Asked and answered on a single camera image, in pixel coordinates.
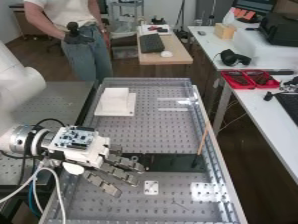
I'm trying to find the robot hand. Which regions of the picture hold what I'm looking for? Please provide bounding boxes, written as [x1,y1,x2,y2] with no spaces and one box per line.
[41,125,146,199]

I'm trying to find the small white box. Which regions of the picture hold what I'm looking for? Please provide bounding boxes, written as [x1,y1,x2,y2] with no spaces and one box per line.
[93,86,138,118]

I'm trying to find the white square plate with holes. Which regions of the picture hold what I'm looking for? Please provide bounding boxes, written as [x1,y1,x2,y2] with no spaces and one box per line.
[142,180,159,196]

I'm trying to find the black plate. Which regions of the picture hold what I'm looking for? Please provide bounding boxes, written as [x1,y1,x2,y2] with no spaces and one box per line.
[118,152,210,174]

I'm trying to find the thin stick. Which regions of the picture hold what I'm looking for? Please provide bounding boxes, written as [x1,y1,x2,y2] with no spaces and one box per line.
[195,129,210,157]

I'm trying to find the person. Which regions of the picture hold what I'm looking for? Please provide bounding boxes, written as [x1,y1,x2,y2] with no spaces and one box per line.
[22,0,114,83]

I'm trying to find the black handheld controller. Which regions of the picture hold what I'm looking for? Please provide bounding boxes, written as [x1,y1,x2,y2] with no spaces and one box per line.
[62,21,95,45]

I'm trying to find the black keyboard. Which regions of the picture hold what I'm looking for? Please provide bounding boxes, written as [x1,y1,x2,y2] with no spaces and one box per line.
[137,32,167,54]
[274,92,298,127]

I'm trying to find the wooden desk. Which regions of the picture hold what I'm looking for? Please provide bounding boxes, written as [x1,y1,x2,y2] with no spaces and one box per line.
[134,23,195,79]

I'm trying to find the red tray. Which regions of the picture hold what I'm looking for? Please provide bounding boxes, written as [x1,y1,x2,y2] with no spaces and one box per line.
[219,69,258,90]
[243,68,282,90]

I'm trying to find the white desk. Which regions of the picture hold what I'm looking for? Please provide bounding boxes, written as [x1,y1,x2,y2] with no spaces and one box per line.
[187,25,298,72]
[211,73,298,185]

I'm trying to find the black headphones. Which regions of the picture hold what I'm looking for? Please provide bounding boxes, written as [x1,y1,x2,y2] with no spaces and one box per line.
[218,48,254,67]

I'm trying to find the small cardboard box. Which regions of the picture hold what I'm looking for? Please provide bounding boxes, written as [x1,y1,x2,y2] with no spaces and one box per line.
[212,22,238,41]

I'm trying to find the white foam box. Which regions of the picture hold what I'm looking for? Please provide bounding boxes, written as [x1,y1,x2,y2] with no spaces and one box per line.
[231,27,298,63]

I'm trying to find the black machine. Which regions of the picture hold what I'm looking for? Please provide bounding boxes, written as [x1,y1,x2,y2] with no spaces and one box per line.
[256,12,298,47]

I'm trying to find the black cable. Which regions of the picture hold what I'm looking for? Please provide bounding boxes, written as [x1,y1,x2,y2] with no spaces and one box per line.
[32,117,67,130]
[0,150,29,188]

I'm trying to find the white cable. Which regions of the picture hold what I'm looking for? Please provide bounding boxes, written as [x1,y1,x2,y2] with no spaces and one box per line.
[41,166,69,224]
[0,166,46,205]

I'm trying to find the blue cable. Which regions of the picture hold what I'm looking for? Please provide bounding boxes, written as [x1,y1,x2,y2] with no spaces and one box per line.
[26,179,44,216]

